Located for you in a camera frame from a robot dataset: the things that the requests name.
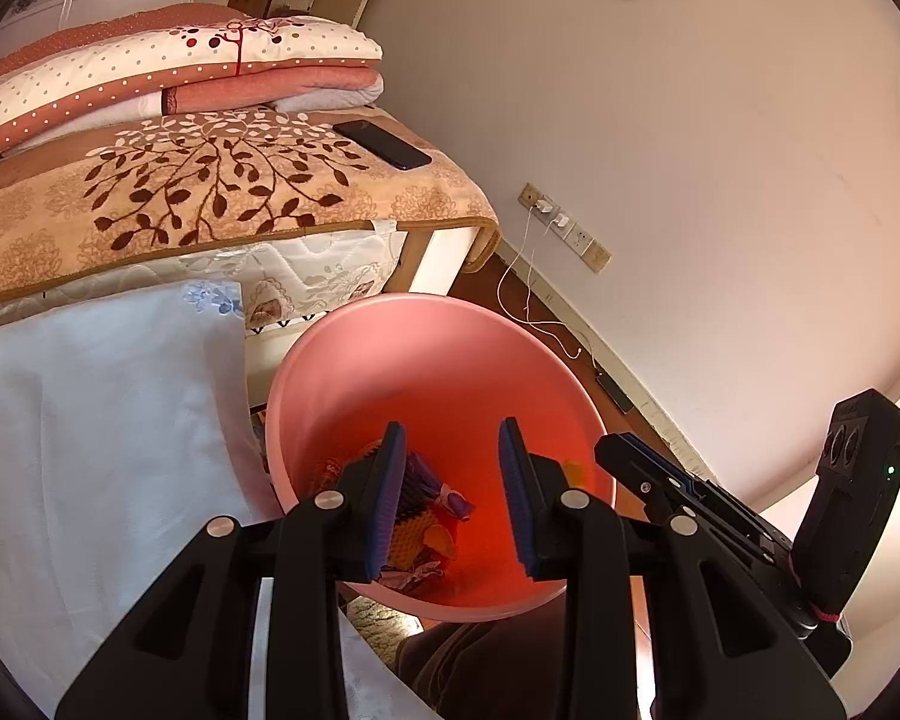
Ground printed wrapper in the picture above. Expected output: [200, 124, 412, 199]
[379, 562, 449, 590]

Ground red paper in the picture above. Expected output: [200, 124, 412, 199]
[311, 439, 380, 497]

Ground folded dotted quilt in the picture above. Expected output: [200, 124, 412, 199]
[0, 2, 385, 170]

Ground light blue cloth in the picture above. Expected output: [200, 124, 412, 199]
[0, 279, 451, 720]

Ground pink plastic bucket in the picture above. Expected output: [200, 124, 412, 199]
[265, 292, 620, 623]

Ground wooden bed frame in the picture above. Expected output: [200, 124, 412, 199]
[401, 219, 503, 297]

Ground orange peel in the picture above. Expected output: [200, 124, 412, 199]
[424, 521, 458, 563]

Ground white charging cable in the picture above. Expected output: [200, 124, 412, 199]
[497, 208, 583, 359]

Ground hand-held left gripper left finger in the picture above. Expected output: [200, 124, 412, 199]
[55, 420, 410, 720]

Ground yellow foam net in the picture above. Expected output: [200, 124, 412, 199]
[386, 499, 451, 571]

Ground person's leg dark trousers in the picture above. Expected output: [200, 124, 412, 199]
[394, 604, 571, 720]

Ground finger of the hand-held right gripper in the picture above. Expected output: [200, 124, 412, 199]
[594, 433, 702, 522]
[621, 433, 721, 500]

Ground black smartphone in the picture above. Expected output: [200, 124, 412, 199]
[332, 118, 434, 171]

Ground brown leaf-print blanket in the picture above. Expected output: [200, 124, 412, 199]
[0, 105, 500, 312]

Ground black device on floor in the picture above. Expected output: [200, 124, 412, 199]
[591, 364, 635, 415]

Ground beige shaggy rug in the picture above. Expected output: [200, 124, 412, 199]
[341, 592, 421, 672]

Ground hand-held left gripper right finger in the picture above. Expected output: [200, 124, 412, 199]
[497, 416, 848, 720]

